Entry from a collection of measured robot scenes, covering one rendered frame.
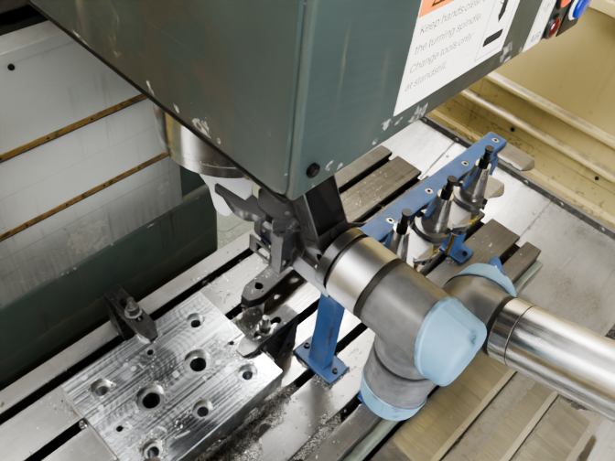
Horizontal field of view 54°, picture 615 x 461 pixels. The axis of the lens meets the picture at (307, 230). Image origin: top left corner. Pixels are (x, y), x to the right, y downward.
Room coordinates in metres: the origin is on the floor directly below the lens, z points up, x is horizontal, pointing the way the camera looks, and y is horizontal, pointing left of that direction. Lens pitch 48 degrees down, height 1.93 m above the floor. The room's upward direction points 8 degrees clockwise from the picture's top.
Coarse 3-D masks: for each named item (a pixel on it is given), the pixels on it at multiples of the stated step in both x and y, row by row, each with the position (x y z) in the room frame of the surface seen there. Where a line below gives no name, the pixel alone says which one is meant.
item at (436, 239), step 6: (420, 216) 0.72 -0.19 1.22; (414, 222) 0.69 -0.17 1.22; (420, 222) 0.69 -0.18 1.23; (450, 222) 0.70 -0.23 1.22; (414, 228) 0.69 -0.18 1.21; (420, 228) 0.68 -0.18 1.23; (450, 228) 0.69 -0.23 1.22; (420, 234) 0.67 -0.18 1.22; (426, 234) 0.67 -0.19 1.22; (432, 234) 0.67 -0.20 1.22; (438, 234) 0.67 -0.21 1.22; (444, 234) 0.67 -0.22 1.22; (432, 240) 0.66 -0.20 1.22; (438, 240) 0.66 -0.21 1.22; (444, 240) 0.67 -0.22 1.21; (438, 246) 0.67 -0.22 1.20
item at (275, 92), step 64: (64, 0) 0.46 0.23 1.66; (128, 0) 0.40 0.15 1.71; (192, 0) 0.35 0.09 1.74; (256, 0) 0.32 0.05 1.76; (320, 0) 0.30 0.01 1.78; (384, 0) 0.35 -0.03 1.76; (128, 64) 0.41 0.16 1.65; (192, 64) 0.35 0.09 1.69; (256, 64) 0.31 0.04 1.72; (320, 64) 0.31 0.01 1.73; (384, 64) 0.36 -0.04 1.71; (192, 128) 0.36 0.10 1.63; (256, 128) 0.31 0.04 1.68; (320, 128) 0.31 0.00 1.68; (384, 128) 0.37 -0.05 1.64
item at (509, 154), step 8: (496, 152) 0.91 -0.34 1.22; (504, 152) 0.92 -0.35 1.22; (512, 152) 0.92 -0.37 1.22; (520, 152) 0.92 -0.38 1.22; (504, 160) 0.90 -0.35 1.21; (512, 160) 0.90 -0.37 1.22; (520, 160) 0.90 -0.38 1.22; (528, 160) 0.90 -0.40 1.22; (520, 168) 0.88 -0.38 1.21; (528, 168) 0.88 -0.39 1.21
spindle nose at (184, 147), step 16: (160, 112) 0.46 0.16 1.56; (160, 128) 0.47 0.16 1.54; (176, 128) 0.45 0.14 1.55; (176, 144) 0.45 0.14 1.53; (192, 144) 0.44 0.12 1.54; (176, 160) 0.45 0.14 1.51; (192, 160) 0.44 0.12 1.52; (208, 160) 0.44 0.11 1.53; (224, 160) 0.44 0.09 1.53; (224, 176) 0.44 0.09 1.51; (240, 176) 0.44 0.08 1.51
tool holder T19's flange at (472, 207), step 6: (456, 192) 0.78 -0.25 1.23; (486, 192) 0.79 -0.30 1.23; (456, 198) 0.76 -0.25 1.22; (462, 198) 0.76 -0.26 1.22; (486, 198) 0.77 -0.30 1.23; (462, 204) 0.75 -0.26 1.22; (468, 204) 0.75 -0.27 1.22; (474, 204) 0.75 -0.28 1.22; (480, 204) 0.75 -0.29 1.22; (486, 204) 0.77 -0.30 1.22; (474, 210) 0.75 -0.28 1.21
